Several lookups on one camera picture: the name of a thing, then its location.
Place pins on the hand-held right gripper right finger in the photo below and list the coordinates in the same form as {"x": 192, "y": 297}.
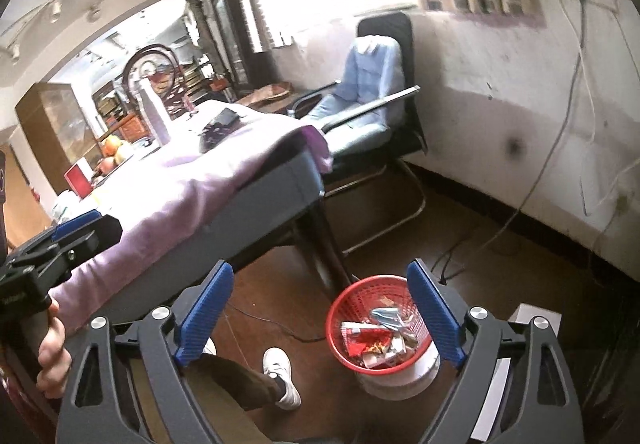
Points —
{"x": 435, "y": 309}

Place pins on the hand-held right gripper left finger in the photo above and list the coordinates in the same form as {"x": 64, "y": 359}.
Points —
{"x": 207, "y": 309}

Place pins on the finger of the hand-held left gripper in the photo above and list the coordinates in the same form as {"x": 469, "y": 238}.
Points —
{"x": 75, "y": 224}
{"x": 100, "y": 239}

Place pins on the silver foil wrapper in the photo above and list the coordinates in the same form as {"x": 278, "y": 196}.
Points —
{"x": 400, "y": 344}

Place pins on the blue grey wrapper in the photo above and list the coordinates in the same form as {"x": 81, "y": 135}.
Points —
{"x": 385, "y": 316}

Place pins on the red snack wrapper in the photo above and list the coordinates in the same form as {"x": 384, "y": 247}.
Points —
{"x": 367, "y": 339}

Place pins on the red mesh waste basket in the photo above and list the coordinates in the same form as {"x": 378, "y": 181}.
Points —
{"x": 350, "y": 294}

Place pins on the person's left hand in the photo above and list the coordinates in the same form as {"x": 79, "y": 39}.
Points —
{"x": 55, "y": 359}

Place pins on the white sneaker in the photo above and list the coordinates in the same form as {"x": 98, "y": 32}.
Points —
{"x": 209, "y": 347}
{"x": 280, "y": 374}

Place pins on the red box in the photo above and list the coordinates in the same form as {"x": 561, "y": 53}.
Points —
{"x": 79, "y": 180}

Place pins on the red apple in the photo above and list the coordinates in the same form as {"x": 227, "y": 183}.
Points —
{"x": 106, "y": 165}

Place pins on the brown trousers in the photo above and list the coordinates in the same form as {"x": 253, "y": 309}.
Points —
{"x": 235, "y": 379}

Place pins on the white bucket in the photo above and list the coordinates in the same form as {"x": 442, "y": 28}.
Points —
{"x": 395, "y": 381}

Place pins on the yellow pear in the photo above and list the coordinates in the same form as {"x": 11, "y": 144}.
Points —
{"x": 123, "y": 154}

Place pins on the orange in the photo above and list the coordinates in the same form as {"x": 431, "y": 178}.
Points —
{"x": 112, "y": 144}

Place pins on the purple tablecloth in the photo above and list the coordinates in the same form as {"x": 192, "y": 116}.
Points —
{"x": 175, "y": 189}

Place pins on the dark wooden glass cabinet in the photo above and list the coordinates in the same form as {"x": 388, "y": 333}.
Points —
{"x": 55, "y": 124}

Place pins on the white cardboard box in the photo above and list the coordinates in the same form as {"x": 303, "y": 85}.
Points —
{"x": 495, "y": 404}

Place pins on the grey table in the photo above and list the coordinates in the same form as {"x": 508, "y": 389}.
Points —
{"x": 270, "y": 204}

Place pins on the black eyeglasses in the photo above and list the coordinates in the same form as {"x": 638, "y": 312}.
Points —
{"x": 215, "y": 133}

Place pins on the round framed embroidery screen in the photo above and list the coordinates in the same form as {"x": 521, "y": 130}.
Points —
{"x": 175, "y": 99}

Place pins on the black flat device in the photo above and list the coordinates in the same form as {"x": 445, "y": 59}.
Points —
{"x": 225, "y": 116}

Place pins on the dark glass display cabinet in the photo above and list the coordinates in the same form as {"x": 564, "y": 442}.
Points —
{"x": 225, "y": 24}

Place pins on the black office chair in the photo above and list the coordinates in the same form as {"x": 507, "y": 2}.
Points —
{"x": 385, "y": 26}

